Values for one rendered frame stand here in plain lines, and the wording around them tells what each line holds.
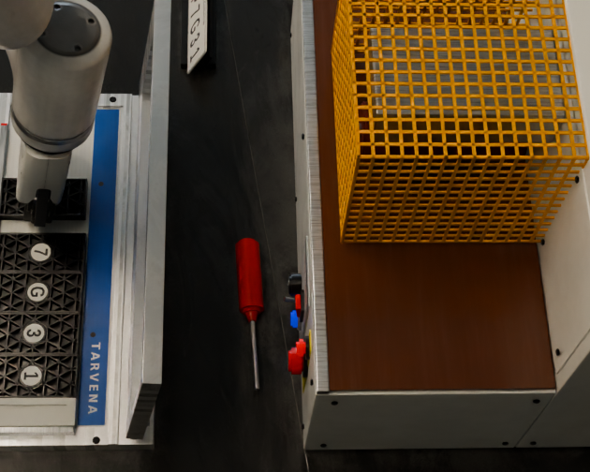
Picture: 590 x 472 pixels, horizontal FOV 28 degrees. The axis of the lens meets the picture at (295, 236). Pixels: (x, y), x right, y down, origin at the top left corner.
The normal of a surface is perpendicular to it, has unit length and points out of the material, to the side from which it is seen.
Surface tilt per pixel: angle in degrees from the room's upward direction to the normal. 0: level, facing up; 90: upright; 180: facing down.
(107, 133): 0
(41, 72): 84
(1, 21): 97
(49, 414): 0
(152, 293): 9
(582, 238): 90
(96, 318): 0
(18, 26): 95
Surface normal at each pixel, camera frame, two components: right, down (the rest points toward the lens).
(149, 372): 0.21, -0.44
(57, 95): -0.01, 0.89
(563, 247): -1.00, 0.00
